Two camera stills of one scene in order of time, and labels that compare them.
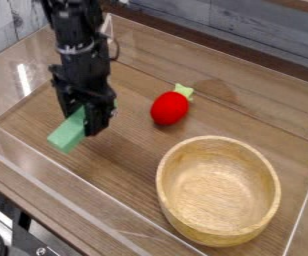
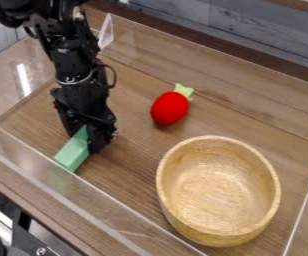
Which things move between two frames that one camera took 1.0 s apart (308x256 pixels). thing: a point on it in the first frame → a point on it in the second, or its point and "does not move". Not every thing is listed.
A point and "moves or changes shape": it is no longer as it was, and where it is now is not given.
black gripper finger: [71, 99] → [72, 118]
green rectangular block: [68, 137] moves or changes shape
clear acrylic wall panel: [45, 212] does not move
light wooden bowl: [218, 190] does not move
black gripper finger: [97, 116] → [100, 135]
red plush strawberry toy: [171, 105] does not move
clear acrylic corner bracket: [107, 28] does not move
